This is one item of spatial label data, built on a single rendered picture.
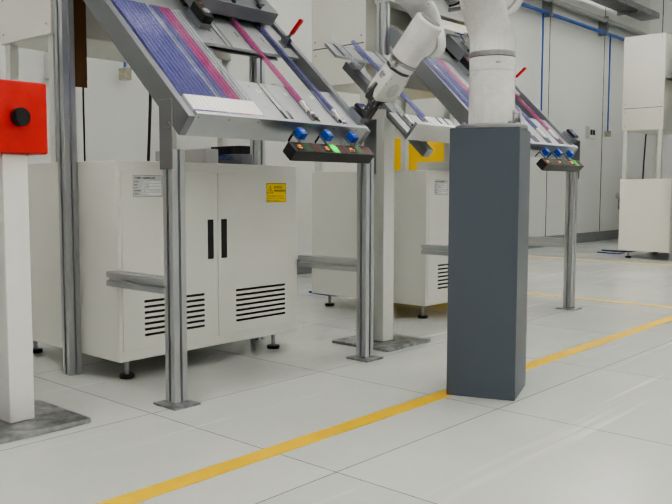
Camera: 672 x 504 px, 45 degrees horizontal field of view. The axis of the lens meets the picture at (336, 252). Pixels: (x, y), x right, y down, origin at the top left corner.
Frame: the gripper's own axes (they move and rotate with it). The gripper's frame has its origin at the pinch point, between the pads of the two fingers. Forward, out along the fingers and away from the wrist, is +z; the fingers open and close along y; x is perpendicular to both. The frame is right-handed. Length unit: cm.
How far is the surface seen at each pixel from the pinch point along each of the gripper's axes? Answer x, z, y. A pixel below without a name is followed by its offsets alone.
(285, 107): 11.7, 10.2, -19.3
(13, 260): -10, 44, -98
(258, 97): 15.2, 10.2, -27.4
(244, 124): 2.2, 10.3, -41.2
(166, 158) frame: -2, 19, -64
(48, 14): 73, 29, -60
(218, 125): 2, 11, -49
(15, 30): 87, 44, -60
